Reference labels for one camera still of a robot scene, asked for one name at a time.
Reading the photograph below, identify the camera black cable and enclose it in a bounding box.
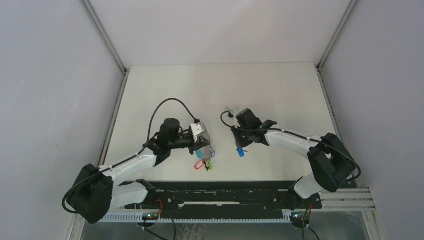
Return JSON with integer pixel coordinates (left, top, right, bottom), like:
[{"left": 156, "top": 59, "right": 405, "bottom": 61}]
[
  {"left": 220, "top": 110, "right": 319, "bottom": 142},
  {"left": 145, "top": 97, "right": 201, "bottom": 147}
]

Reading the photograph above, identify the left camera black cable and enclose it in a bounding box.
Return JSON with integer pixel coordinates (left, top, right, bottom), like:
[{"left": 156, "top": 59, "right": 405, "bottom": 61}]
[{"left": 145, "top": 97, "right": 201, "bottom": 147}]

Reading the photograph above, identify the right camera black cable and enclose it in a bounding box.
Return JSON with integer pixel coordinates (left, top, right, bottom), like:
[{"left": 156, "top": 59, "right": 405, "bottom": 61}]
[{"left": 220, "top": 110, "right": 319, "bottom": 142}]

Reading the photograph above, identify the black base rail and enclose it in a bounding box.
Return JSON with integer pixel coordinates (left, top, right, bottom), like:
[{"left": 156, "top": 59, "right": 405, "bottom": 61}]
[{"left": 142, "top": 180, "right": 323, "bottom": 221}]

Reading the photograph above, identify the metal key organiser with rings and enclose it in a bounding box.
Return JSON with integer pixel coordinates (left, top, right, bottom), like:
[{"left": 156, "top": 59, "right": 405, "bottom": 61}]
[{"left": 191, "top": 121, "right": 216, "bottom": 172}]

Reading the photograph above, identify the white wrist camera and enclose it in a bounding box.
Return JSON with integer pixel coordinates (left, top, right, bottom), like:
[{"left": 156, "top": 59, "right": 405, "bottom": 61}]
[
  {"left": 231, "top": 108, "right": 240, "bottom": 128},
  {"left": 190, "top": 121, "right": 207, "bottom": 142}
]

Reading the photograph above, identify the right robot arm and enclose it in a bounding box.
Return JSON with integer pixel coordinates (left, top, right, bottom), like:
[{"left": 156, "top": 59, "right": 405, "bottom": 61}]
[{"left": 225, "top": 108, "right": 362, "bottom": 208}]

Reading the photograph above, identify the key with green tag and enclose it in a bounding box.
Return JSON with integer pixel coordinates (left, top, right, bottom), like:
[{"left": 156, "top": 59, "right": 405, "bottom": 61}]
[{"left": 225, "top": 106, "right": 233, "bottom": 114}]

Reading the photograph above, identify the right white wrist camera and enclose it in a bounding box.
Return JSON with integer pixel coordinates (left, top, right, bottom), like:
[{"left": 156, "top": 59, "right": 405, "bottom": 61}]
[{"left": 231, "top": 108, "right": 240, "bottom": 128}]

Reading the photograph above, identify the red tagged key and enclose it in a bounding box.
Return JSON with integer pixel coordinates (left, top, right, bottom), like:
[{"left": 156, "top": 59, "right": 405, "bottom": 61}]
[{"left": 194, "top": 160, "right": 205, "bottom": 170}]

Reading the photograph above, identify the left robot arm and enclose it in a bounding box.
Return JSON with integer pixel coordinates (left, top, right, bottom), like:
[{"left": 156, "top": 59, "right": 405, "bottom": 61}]
[{"left": 62, "top": 118, "right": 215, "bottom": 224}]

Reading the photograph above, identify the key with blue tag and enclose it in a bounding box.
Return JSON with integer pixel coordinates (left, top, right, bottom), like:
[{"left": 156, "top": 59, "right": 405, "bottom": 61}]
[{"left": 236, "top": 146, "right": 245, "bottom": 157}]

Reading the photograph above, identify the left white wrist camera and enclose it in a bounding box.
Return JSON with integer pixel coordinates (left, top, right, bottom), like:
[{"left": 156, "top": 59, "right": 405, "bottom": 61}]
[{"left": 190, "top": 121, "right": 207, "bottom": 142}]

